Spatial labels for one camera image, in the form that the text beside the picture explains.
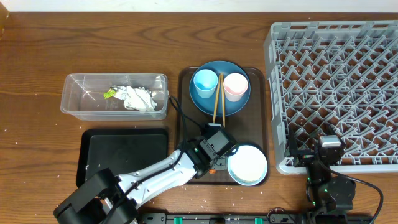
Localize large white tissue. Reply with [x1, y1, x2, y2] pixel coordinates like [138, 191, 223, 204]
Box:
[124, 86, 157, 112]

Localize white bowl blue rim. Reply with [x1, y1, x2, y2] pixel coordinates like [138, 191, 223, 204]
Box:
[227, 144, 268, 186]

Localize left wooden chopstick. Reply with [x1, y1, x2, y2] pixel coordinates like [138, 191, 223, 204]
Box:
[212, 73, 223, 123]

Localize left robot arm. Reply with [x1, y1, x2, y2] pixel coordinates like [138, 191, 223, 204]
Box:
[53, 124, 239, 223]

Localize black plastic tray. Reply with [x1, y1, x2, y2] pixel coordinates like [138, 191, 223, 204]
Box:
[76, 128, 169, 187]

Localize right wooden chopstick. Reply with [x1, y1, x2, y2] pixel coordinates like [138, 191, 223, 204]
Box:
[219, 73, 226, 127]

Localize dark blue plate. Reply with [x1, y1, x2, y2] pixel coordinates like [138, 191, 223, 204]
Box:
[189, 61, 251, 116]

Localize pink cup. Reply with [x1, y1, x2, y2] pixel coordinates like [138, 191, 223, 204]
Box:
[223, 73, 249, 102]

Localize grey dishwasher rack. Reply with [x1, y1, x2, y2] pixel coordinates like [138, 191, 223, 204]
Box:
[264, 21, 397, 175]

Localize wooden chopstick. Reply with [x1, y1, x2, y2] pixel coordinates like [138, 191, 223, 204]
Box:
[212, 73, 223, 123]
[219, 73, 226, 127]

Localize light blue cup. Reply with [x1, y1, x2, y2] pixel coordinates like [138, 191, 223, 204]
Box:
[193, 69, 218, 98]

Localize green orange snack wrapper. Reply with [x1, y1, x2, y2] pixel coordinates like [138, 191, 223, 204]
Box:
[103, 88, 116, 99]

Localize brown serving tray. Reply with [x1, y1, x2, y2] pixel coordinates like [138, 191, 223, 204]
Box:
[175, 67, 269, 185]

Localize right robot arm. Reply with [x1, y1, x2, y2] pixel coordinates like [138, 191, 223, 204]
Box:
[285, 127, 356, 223]

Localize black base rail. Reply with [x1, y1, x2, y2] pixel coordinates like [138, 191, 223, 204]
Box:
[137, 212, 371, 224]

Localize clear plastic bin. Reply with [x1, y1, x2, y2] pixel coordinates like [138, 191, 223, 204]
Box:
[60, 73, 169, 121]

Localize small white tissue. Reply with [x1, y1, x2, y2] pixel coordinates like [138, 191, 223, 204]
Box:
[111, 86, 130, 100]

